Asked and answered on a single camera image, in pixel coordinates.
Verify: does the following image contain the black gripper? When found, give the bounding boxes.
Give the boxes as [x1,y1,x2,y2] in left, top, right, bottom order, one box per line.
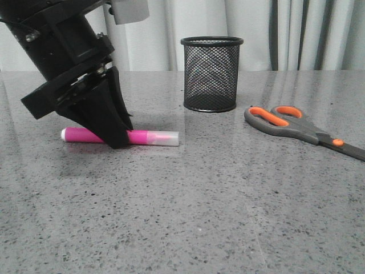
[1,1,133,149]

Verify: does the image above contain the pink highlighter pen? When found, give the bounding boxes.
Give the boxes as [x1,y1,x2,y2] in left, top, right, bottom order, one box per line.
[60,127,180,146]

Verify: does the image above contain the grey orange handled scissors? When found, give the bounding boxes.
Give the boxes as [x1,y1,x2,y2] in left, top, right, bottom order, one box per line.
[244,106,364,161]

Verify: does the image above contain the black mesh pen cup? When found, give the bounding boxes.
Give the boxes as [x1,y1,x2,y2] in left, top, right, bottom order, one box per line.
[180,36,244,112]

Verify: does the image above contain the light grey curtain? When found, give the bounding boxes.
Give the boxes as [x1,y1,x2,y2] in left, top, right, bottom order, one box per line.
[0,0,365,72]

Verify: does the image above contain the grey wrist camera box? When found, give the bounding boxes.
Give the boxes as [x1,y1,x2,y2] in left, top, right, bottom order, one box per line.
[111,0,149,25]

